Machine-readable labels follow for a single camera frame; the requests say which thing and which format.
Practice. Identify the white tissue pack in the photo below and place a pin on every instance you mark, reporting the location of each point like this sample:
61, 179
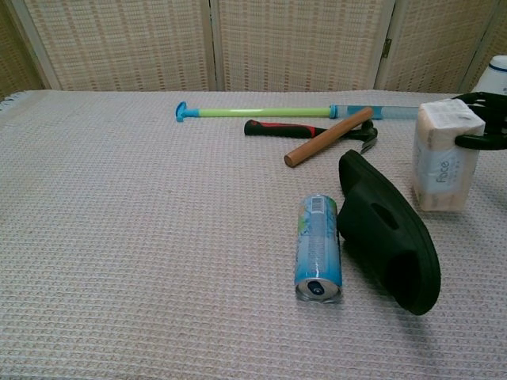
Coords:
443, 166

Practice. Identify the woven folding screen panel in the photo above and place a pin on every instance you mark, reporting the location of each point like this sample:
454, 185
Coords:
119, 43
297, 43
493, 31
431, 47
16, 59

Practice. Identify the woven beige tablecloth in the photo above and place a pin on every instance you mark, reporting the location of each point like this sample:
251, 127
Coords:
158, 237

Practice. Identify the light blue drink can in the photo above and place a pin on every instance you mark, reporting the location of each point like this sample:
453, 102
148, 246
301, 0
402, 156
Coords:
319, 249

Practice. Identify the black slipper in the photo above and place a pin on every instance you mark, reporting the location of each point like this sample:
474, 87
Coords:
388, 237

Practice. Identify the black red claw hammer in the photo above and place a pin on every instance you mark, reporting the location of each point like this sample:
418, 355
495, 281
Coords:
277, 128

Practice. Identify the blue green water pump toy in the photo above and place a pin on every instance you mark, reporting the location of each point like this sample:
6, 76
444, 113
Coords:
257, 112

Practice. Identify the stack of white paper cups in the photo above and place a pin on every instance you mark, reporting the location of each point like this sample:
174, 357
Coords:
495, 77

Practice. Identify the brass screen hinge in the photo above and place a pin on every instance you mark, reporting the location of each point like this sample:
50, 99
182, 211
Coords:
387, 48

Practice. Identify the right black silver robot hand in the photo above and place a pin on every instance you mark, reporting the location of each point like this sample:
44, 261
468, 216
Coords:
493, 109

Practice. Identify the brown wooden stick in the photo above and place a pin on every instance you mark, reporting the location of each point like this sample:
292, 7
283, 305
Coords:
328, 136

